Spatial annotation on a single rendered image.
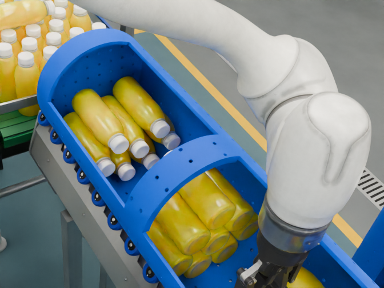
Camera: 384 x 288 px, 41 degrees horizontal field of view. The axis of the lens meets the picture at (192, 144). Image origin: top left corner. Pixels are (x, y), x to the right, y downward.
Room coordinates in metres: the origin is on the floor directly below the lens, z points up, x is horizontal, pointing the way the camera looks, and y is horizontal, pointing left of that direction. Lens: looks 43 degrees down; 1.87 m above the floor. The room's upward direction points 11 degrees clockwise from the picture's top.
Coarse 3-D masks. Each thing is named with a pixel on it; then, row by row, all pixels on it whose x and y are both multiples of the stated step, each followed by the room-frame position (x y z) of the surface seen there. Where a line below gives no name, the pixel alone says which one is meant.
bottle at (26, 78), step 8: (32, 64) 1.06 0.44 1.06; (16, 72) 1.04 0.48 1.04; (24, 72) 1.04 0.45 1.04; (32, 72) 1.05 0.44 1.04; (16, 80) 1.04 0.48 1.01; (24, 80) 1.03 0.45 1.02; (32, 80) 1.04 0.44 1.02; (16, 88) 1.04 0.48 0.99; (24, 88) 1.03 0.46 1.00; (32, 88) 1.04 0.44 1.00; (24, 96) 1.03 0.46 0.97; (24, 112) 1.03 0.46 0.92; (32, 112) 1.03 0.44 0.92
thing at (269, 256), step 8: (264, 240) 0.44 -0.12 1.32; (264, 248) 0.43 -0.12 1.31; (272, 248) 0.43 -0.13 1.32; (256, 256) 0.44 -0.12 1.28; (264, 256) 0.43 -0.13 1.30; (272, 256) 0.42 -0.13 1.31; (280, 256) 0.42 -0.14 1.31; (288, 256) 0.42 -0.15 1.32; (296, 256) 0.42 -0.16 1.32; (304, 256) 0.43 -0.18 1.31; (264, 264) 0.43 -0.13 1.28; (272, 264) 0.43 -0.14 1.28; (280, 264) 0.42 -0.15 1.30; (288, 264) 0.42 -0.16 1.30; (296, 264) 0.42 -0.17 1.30; (264, 272) 0.43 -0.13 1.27
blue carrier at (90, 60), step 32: (96, 32) 0.99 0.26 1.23; (64, 64) 0.90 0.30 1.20; (96, 64) 1.00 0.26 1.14; (128, 64) 1.06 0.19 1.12; (64, 96) 0.95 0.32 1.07; (160, 96) 1.01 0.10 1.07; (64, 128) 0.80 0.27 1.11; (192, 128) 0.91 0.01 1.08; (160, 160) 0.65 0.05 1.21; (192, 160) 0.65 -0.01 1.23; (224, 160) 0.67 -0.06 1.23; (128, 192) 0.78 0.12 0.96; (160, 192) 0.60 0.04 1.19; (256, 192) 0.74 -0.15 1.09; (128, 224) 0.59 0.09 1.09; (160, 256) 0.52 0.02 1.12; (320, 256) 0.61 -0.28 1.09
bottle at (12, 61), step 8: (0, 56) 1.07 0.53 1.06; (8, 56) 1.07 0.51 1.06; (0, 64) 1.06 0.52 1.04; (8, 64) 1.06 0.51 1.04; (16, 64) 1.08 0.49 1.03; (0, 72) 1.05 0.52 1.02; (8, 72) 1.06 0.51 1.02; (0, 80) 1.05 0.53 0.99; (8, 80) 1.05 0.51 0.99; (0, 88) 1.05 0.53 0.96; (8, 88) 1.05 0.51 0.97; (0, 96) 1.05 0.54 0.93; (8, 96) 1.05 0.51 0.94; (16, 96) 1.07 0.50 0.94
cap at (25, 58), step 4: (24, 52) 1.08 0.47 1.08; (28, 52) 1.08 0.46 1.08; (20, 56) 1.06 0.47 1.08; (24, 56) 1.06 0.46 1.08; (28, 56) 1.06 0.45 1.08; (32, 56) 1.07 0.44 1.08; (20, 60) 1.04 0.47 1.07; (24, 60) 1.04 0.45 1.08; (28, 60) 1.05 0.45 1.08; (32, 60) 1.06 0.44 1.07; (24, 64) 1.04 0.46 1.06; (28, 64) 1.05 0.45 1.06
